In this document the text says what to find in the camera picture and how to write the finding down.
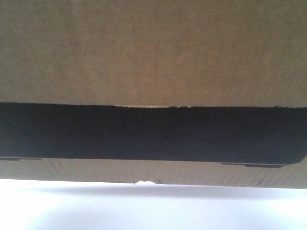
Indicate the brown cardboard box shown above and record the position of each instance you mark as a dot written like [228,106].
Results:
[193,92]

